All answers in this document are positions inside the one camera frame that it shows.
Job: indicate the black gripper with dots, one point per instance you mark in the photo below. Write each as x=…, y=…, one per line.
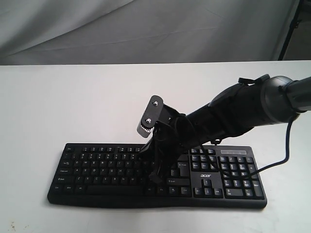
x=168, y=142

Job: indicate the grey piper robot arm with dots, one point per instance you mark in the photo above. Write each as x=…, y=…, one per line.
x=232, y=113

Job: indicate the black acer keyboard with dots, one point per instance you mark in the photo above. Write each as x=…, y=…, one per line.
x=115, y=176

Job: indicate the grey backdrop cloth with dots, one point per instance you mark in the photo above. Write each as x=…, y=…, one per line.
x=89, y=32

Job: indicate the black stand pole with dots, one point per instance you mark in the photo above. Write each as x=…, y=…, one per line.
x=292, y=26

